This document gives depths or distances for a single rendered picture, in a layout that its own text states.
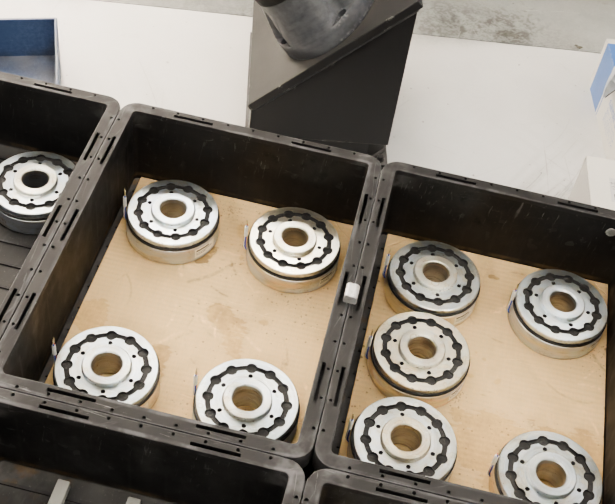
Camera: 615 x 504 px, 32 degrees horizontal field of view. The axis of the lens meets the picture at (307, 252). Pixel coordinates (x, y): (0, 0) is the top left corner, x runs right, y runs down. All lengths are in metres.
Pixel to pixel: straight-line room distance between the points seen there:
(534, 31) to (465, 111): 1.47
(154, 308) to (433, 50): 0.78
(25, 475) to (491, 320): 0.52
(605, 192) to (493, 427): 0.45
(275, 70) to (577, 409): 0.61
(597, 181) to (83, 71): 0.76
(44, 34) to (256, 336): 0.68
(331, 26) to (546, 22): 1.82
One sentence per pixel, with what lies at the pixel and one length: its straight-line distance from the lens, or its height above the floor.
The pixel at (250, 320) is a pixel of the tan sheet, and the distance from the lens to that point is 1.14.
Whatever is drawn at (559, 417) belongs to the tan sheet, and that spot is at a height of 0.83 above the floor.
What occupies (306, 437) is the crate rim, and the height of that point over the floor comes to 0.93.
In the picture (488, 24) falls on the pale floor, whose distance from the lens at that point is 3.07.
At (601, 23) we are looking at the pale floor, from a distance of 3.20.
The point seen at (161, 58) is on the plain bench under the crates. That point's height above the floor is 0.70.
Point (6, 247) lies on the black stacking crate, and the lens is 1.21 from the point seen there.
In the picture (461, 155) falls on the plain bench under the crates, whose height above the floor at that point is 0.70.
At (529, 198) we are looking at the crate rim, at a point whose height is 0.93.
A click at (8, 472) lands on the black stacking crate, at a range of 1.05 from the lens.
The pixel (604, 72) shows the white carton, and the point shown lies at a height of 0.76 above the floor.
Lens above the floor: 1.73
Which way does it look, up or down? 48 degrees down
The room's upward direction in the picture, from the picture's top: 9 degrees clockwise
